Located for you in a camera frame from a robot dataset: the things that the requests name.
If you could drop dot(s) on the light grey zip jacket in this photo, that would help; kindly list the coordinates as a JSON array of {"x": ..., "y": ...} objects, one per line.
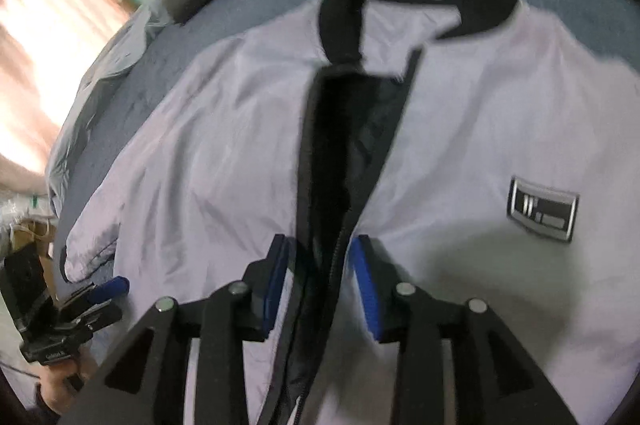
[{"x": 475, "y": 105}]

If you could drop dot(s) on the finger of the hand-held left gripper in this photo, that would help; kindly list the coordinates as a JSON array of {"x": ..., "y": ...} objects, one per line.
[
  {"x": 110, "y": 286},
  {"x": 105, "y": 316}
]

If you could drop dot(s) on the blue patterned bed blanket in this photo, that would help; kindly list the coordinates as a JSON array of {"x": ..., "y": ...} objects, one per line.
[{"x": 210, "y": 20}]

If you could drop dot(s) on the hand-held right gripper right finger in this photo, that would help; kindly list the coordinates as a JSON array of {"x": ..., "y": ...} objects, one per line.
[{"x": 367, "y": 290}]

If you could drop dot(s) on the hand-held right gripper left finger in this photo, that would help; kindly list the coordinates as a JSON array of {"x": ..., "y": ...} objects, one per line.
[{"x": 275, "y": 285}]

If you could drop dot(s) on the person's left hand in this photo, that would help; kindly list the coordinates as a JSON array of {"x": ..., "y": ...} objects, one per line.
[{"x": 55, "y": 385}]

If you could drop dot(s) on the clear plastic bag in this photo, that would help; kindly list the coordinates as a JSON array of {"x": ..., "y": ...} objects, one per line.
[{"x": 20, "y": 205}]

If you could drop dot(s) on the pink curtain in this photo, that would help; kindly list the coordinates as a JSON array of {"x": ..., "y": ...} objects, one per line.
[{"x": 45, "y": 55}]

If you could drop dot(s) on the cardboard box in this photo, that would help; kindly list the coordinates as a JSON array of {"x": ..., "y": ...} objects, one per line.
[{"x": 35, "y": 237}]

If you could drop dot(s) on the light grey sheet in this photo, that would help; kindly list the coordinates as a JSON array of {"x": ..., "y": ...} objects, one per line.
[{"x": 100, "y": 95}]

